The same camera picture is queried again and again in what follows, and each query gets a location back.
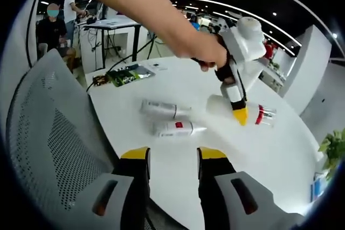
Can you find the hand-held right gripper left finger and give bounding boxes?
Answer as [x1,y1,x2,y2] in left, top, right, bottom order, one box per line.
[74,146,151,230]

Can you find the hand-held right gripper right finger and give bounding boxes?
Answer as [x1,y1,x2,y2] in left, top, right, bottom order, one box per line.
[196,147,307,230]

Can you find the white skincare bottle red collar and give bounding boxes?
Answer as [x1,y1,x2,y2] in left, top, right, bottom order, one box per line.
[206,94,278,129]

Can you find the white skincare tube red label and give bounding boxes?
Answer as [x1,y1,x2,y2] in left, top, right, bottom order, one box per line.
[152,121,208,138]

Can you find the silver skincare tube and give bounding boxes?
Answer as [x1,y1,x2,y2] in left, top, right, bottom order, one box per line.
[139,99,192,120]

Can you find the person's left hand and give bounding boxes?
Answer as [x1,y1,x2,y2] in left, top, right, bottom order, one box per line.
[176,34,229,73]

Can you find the white pillar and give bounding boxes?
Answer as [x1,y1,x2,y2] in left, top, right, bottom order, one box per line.
[279,24,333,115]

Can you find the small clear packet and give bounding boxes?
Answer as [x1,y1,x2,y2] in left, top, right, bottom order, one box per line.
[149,62,168,71]

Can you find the blue box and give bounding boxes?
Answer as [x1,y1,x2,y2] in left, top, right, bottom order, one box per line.
[309,172,331,203]

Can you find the grey mesh office chair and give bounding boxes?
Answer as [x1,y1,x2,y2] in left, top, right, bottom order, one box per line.
[5,48,151,230]

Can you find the green potted plant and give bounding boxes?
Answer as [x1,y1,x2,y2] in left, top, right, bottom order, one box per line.
[318,129,345,181]

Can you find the green printed packet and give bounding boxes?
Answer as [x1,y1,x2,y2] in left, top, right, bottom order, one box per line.
[106,64,156,87]

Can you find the small gold circuit board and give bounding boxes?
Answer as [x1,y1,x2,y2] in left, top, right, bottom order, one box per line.
[92,74,109,86]

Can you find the white desk black legs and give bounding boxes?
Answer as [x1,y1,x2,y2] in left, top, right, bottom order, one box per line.
[80,14,143,71]

